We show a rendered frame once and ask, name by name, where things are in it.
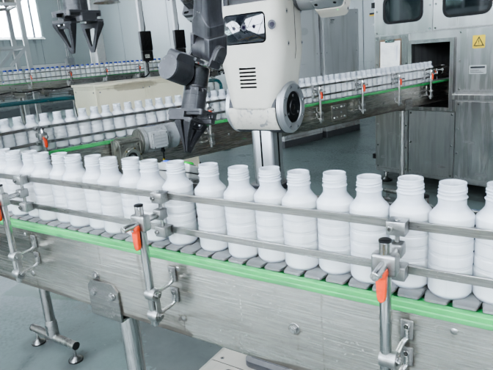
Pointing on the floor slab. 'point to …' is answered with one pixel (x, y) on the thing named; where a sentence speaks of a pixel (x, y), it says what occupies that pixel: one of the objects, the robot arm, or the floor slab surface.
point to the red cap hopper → (18, 46)
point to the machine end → (472, 174)
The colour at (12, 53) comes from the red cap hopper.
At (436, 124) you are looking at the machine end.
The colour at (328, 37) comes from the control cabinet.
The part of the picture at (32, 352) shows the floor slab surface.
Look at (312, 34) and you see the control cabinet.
